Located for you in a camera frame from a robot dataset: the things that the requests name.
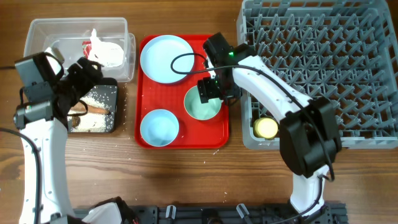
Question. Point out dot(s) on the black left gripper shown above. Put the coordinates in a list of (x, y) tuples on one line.
[(85, 81)]

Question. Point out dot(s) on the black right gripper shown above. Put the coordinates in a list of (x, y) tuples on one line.
[(206, 90)]

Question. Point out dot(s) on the brown sweet potato piece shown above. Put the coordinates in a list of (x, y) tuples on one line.
[(81, 108)]

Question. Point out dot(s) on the green bowl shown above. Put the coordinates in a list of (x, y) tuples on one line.
[(198, 110)]

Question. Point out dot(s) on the rice grains heap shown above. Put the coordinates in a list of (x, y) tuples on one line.
[(93, 121)]

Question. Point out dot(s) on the yellow plastic cup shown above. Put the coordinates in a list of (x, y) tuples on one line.
[(266, 128)]

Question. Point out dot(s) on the light blue plate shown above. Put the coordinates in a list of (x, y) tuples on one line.
[(157, 55)]

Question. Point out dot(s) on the small light blue bowl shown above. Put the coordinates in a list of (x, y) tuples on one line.
[(159, 128)]

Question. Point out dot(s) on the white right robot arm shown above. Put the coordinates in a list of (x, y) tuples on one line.
[(308, 131)]

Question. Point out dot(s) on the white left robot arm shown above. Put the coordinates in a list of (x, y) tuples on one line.
[(42, 125)]

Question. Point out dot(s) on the grey dishwasher rack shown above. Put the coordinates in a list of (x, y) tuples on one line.
[(345, 51)]

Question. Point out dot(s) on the red snack wrapper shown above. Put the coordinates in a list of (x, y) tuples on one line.
[(86, 46)]

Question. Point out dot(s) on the white crumpled plastic wrapper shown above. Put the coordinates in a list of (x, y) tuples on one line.
[(107, 54)]

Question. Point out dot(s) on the clear plastic bin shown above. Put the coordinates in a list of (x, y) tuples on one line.
[(68, 34)]

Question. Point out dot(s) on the black plastic tray bin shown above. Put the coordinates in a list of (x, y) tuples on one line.
[(109, 93)]

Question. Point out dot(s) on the red serving tray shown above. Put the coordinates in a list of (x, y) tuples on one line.
[(193, 134)]

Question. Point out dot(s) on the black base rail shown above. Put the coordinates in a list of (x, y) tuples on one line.
[(330, 213)]

